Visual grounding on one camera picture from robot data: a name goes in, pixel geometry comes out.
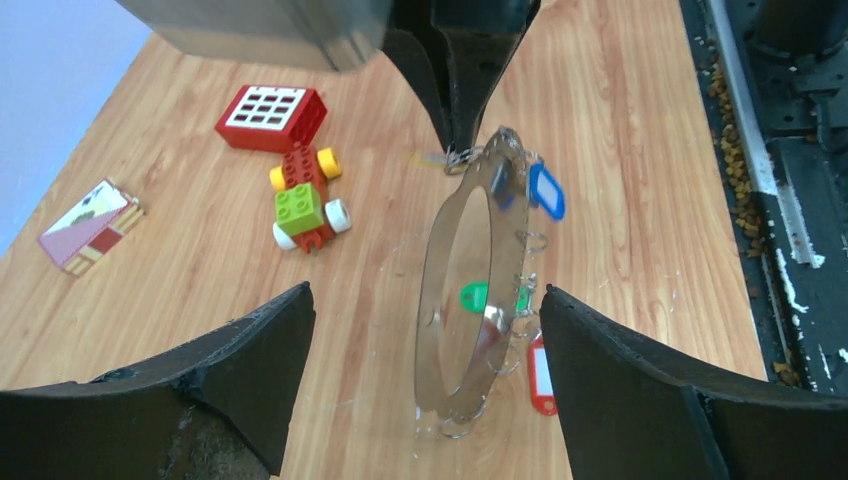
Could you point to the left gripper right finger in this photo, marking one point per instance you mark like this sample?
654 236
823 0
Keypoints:
631 407

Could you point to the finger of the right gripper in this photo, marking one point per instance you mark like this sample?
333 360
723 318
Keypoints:
481 38
414 63

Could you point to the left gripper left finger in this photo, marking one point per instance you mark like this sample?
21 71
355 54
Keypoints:
217 407

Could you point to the yellow key tag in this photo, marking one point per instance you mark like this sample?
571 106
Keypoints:
432 160

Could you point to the red key tag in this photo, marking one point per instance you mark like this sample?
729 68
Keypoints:
541 390

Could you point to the red white window brick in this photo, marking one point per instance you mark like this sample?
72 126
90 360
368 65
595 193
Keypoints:
272 118

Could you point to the blue key tag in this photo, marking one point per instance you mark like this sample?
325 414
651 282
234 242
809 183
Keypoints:
545 192

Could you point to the green key tag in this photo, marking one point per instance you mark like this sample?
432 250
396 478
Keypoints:
473 297

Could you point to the toy brick car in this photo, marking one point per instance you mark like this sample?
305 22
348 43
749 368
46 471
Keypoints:
305 216

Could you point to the pink picture block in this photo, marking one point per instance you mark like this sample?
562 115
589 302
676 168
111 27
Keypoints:
91 228

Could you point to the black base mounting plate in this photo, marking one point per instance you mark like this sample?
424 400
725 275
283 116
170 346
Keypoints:
773 76

